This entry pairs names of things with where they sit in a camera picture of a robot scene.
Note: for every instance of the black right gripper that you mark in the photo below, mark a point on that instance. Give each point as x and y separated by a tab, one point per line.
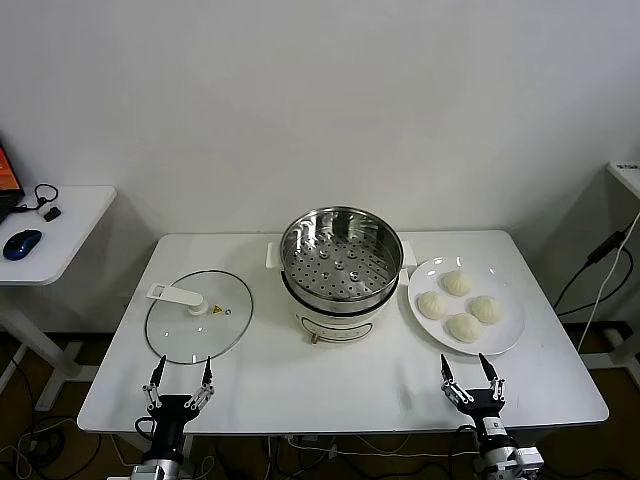
482	405

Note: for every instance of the cream electric cooker base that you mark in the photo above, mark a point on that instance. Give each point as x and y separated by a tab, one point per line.
340	320

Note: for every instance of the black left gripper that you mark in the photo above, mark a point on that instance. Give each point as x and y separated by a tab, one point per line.
172	407

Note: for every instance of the white side table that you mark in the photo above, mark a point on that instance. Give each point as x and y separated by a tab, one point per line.
75	235

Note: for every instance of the white round plate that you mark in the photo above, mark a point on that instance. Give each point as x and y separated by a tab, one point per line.
500	337

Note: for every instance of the steel perforated steamer basket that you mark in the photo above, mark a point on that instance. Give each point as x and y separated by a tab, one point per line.
345	270

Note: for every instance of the black laptop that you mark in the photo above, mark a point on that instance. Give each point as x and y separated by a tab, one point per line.
6	172

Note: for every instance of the white steamed baozi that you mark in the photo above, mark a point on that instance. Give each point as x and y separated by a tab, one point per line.
433	304
484	309
465	327
456	282

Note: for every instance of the small black device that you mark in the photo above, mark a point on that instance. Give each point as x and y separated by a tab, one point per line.
52	214

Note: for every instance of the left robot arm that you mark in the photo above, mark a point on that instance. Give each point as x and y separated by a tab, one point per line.
162	467

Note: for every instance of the blue computer mouse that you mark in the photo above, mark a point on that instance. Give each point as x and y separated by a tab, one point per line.
21	244

